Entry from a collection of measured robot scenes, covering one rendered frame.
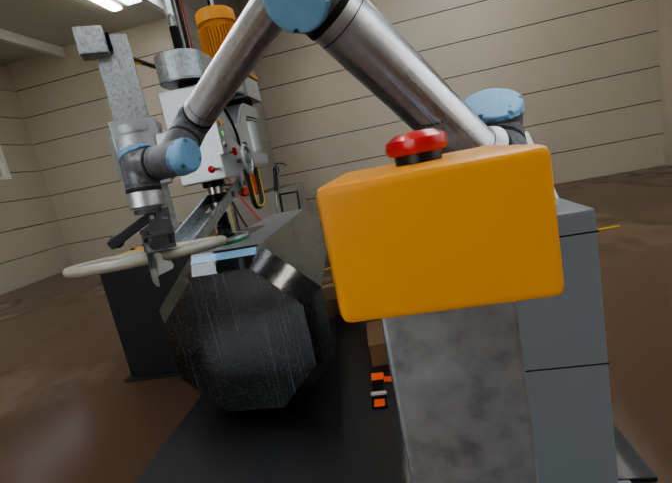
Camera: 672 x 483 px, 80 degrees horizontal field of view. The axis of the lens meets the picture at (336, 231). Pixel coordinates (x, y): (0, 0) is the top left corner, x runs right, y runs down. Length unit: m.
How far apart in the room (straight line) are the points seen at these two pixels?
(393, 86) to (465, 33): 6.48
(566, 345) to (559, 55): 6.51
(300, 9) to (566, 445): 1.29
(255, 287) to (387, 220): 1.53
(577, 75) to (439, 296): 7.38
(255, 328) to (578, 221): 1.27
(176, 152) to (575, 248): 1.03
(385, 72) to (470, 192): 0.58
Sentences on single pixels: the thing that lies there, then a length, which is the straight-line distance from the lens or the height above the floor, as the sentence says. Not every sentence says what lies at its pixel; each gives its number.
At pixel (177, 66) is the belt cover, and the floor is 1.60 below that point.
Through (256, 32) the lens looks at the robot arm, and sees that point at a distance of 0.95.
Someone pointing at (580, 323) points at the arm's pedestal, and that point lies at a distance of 1.26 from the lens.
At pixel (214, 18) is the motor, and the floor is 2.01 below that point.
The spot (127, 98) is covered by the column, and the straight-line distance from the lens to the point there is 2.81.
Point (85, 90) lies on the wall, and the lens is 9.00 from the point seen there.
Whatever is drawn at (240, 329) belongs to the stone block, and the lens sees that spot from 1.82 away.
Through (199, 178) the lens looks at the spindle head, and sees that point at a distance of 1.92.
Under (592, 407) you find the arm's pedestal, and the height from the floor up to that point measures 0.30.
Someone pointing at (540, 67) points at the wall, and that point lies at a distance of 7.41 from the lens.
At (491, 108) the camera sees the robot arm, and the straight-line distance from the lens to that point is 1.09.
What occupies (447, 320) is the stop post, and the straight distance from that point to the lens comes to 0.25.
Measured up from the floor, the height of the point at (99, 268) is 0.93.
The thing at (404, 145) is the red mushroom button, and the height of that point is 1.09.
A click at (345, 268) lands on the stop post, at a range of 0.22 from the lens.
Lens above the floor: 1.09
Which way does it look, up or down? 10 degrees down
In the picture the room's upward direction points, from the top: 11 degrees counter-clockwise
